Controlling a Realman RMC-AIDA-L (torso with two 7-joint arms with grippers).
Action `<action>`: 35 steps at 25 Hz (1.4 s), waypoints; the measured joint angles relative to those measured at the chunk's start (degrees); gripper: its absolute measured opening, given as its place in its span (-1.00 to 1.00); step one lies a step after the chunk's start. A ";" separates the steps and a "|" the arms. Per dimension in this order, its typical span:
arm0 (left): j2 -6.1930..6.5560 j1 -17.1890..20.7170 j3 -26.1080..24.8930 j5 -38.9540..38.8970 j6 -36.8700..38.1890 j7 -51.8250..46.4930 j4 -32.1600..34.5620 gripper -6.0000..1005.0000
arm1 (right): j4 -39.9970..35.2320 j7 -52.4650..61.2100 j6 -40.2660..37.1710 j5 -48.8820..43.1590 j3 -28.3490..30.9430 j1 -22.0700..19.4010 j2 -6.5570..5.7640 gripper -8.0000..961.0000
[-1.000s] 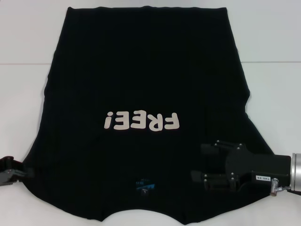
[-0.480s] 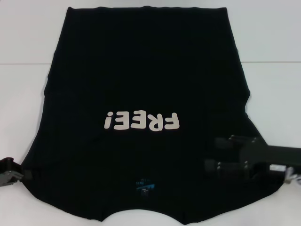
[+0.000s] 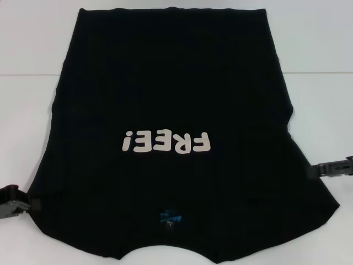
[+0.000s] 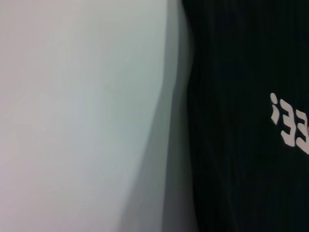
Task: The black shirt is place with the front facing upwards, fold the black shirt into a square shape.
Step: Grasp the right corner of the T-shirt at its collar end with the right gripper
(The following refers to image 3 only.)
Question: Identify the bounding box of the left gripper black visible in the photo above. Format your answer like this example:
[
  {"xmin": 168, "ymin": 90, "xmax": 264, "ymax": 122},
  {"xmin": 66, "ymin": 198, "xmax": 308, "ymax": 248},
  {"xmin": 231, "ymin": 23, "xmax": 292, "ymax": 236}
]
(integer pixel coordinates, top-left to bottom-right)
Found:
[{"xmin": 0, "ymin": 183, "xmax": 42, "ymax": 219}]

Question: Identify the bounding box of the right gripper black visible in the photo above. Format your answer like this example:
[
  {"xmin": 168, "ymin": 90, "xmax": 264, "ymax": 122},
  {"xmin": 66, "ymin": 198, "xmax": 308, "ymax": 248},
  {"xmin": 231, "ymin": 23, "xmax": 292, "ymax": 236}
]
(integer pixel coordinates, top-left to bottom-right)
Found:
[{"xmin": 306, "ymin": 155, "xmax": 353, "ymax": 179}]

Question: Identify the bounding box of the black shirt with FREE print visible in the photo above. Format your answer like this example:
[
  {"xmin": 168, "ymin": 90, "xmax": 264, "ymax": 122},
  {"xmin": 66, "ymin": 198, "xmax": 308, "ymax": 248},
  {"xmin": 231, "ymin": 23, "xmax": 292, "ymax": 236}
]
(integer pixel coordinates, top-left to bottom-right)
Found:
[{"xmin": 29, "ymin": 7, "xmax": 340, "ymax": 265}]

